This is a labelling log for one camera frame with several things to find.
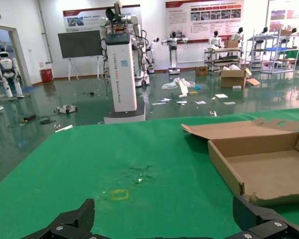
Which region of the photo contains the white robot with black head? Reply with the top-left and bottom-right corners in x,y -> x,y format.
208,30 -> 223,48

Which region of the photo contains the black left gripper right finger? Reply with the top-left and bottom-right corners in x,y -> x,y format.
224,195 -> 299,239

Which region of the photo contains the tall metal shelf rack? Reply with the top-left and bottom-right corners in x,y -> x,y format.
248,29 -> 299,75

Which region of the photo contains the grey door frame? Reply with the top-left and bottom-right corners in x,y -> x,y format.
0,24 -> 32,87

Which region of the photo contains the white humanoid robot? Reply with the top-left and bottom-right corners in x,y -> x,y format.
0,51 -> 25,100

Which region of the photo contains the clear plastic bag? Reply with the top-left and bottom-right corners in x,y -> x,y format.
161,77 -> 196,90

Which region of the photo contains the small white robot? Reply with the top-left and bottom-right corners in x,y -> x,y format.
149,37 -> 160,74

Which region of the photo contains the torn-edged brown cardboard box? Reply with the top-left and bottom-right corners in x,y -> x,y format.
181,118 -> 299,207

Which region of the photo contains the white leaning carton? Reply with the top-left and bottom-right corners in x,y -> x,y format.
175,77 -> 190,98

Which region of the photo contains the dark screen on stand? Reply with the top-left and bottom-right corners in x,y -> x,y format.
57,30 -> 104,81

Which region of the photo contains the open cardboard box on floor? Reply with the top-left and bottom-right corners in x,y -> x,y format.
220,65 -> 253,88

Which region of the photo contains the small wall poster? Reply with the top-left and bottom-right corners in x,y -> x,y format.
62,4 -> 142,32

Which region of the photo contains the white device on floor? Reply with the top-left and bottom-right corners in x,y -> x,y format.
55,105 -> 77,115

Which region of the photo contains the white tower robot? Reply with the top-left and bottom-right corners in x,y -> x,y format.
98,0 -> 155,124

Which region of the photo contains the white robot on pedestal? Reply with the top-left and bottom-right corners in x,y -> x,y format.
161,31 -> 190,75

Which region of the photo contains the red bin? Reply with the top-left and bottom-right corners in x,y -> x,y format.
41,69 -> 53,83

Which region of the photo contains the grey wall pipe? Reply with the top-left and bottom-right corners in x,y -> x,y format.
37,0 -> 53,64

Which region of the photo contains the wall poster with photos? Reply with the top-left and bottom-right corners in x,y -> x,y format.
268,0 -> 299,33

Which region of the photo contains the metal shelf cart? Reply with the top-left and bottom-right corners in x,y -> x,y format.
204,47 -> 242,72

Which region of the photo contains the green table cloth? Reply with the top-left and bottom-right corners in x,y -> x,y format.
0,107 -> 299,239

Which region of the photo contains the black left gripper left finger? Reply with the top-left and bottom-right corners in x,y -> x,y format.
22,198 -> 103,239

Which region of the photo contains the large red-white wall poster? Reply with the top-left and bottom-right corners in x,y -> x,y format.
165,0 -> 245,44

